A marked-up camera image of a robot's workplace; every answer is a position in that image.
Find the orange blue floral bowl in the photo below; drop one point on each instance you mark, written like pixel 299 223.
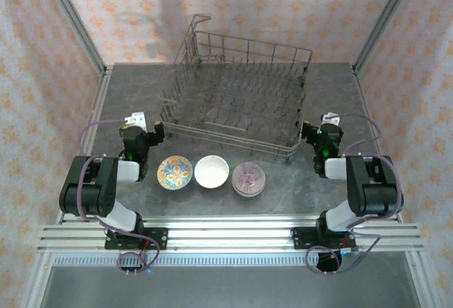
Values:
pixel 175 172

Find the white bowl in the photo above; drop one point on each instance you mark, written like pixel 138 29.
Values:
pixel 211 171

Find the purple striped bowl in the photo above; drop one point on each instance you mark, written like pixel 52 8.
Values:
pixel 248 177

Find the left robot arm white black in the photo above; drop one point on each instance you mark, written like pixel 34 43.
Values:
pixel 88 194

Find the small green circuit board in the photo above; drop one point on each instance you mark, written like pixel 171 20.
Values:
pixel 350 250

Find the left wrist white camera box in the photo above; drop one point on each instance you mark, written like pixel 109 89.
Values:
pixel 136 119

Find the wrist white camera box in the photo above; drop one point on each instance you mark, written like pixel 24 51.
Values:
pixel 331 118
pixel 136 119

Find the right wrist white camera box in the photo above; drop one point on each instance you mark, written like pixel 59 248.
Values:
pixel 331 118

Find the aluminium table edge rail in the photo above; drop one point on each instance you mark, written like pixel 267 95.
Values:
pixel 95 106
pixel 364 95

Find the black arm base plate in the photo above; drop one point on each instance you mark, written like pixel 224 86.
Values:
pixel 301 239
pixel 159 239

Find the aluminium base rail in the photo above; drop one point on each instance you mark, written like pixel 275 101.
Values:
pixel 230 233

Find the aluminium corner post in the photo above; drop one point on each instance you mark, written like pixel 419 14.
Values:
pixel 78 24
pixel 384 21

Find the aluminium frame leg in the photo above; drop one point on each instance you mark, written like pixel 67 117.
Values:
pixel 421 279
pixel 35 279

